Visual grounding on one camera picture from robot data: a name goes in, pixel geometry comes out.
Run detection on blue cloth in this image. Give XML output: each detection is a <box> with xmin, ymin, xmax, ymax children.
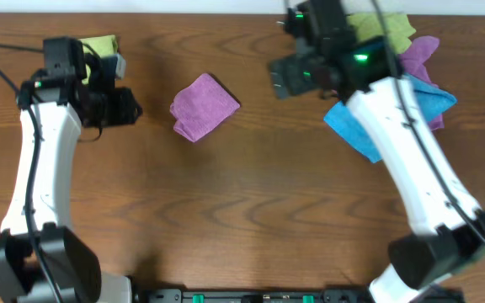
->
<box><xmin>323</xmin><ymin>74</ymin><xmax>457</xmax><ymax>163</ymax></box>

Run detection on purple cloth with label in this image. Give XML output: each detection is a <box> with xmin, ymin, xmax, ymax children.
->
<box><xmin>170</xmin><ymin>73</ymin><xmax>240</xmax><ymax>142</ymax></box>

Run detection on folded green cloth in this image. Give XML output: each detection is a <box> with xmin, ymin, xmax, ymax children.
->
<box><xmin>80</xmin><ymin>35</ymin><xmax>119</xmax><ymax>87</ymax></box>

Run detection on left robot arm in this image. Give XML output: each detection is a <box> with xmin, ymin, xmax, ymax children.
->
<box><xmin>0</xmin><ymin>36</ymin><xmax>142</xmax><ymax>303</ymax></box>

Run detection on olive green cloth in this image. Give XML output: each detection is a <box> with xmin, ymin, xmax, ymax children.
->
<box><xmin>347</xmin><ymin>13</ymin><xmax>416</xmax><ymax>54</ymax></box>

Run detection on purple cloth under pile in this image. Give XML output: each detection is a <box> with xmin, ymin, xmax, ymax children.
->
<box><xmin>397</xmin><ymin>35</ymin><xmax>445</xmax><ymax>131</ymax></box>

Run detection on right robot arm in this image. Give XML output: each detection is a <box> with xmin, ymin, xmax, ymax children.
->
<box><xmin>269</xmin><ymin>0</ymin><xmax>485</xmax><ymax>302</ymax></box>

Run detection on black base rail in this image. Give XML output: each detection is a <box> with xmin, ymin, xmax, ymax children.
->
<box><xmin>133</xmin><ymin>288</ymin><xmax>373</xmax><ymax>303</ymax></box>

